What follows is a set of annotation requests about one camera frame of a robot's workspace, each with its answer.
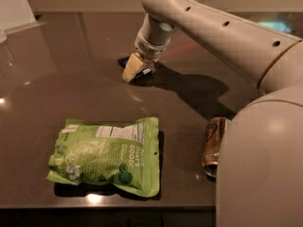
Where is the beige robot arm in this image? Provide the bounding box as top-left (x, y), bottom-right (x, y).
top-left (122, 0), bottom-right (303, 227)

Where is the brown soda can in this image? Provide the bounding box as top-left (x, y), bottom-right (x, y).
top-left (202, 117), bottom-right (230, 178)

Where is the blue rxbar blueberry wrapper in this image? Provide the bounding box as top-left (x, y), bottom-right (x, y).
top-left (117, 56), bottom-right (152, 82)

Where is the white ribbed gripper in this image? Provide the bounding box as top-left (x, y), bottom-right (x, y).
top-left (122, 32), bottom-right (167, 82)

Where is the green rice chip bag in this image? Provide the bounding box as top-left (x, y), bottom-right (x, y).
top-left (46, 117), bottom-right (160, 198)

